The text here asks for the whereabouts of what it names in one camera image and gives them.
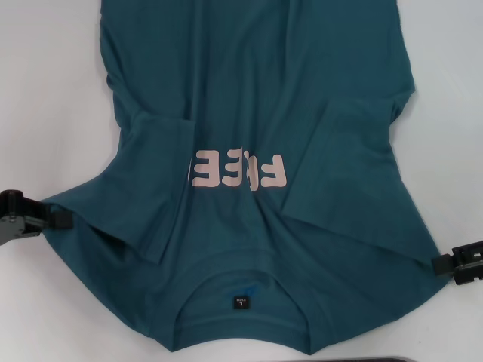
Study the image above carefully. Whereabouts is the teal t-shirt with pink lettering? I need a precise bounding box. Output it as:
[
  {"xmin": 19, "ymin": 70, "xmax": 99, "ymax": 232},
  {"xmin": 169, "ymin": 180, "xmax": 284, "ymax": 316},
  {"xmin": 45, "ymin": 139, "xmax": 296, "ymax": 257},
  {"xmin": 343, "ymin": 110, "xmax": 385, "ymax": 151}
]
[{"xmin": 39, "ymin": 0, "xmax": 454, "ymax": 362}]

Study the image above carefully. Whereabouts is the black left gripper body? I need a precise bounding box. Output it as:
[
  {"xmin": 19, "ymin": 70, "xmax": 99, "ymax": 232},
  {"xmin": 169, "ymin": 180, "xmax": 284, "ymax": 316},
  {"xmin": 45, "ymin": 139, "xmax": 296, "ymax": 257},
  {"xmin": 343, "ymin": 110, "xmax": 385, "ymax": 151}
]
[{"xmin": 0, "ymin": 190, "xmax": 28, "ymax": 247}]

